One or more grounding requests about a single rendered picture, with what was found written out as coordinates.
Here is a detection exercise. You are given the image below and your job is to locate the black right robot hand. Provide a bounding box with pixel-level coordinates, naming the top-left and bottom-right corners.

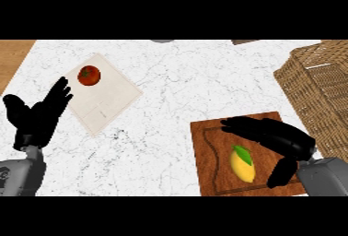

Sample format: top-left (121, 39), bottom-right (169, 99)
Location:
top-left (219, 115), bottom-right (319, 189)

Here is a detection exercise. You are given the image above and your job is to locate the beige placemat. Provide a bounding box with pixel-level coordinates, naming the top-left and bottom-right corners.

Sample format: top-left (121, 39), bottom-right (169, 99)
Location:
top-left (61, 53), bottom-right (145, 137)

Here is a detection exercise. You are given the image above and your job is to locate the yellow lemon with green leaf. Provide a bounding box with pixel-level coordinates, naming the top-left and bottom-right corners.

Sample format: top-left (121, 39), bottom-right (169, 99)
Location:
top-left (229, 145), bottom-right (257, 184)

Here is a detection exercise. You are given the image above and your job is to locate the brown wicker basket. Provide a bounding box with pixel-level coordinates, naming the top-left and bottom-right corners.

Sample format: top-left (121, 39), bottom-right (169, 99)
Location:
top-left (272, 40), bottom-right (348, 164)

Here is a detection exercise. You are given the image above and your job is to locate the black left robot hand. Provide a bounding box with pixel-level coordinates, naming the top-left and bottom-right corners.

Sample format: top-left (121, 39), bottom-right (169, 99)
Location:
top-left (2, 76), bottom-right (76, 152)

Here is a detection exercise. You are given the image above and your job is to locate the brown object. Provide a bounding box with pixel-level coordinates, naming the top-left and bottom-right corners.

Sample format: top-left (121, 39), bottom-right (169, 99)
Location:
top-left (231, 39), bottom-right (261, 46)

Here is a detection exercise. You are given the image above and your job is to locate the red tomato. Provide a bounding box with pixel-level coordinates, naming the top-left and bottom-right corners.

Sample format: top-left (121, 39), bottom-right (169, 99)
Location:
top-left (77, 65), bottom-right (102, 87)

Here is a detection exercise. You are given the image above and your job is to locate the brown wooden cutting board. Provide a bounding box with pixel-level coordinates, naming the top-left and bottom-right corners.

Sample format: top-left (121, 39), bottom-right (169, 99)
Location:
top-left (189, 111), bottom-right (309, 197)

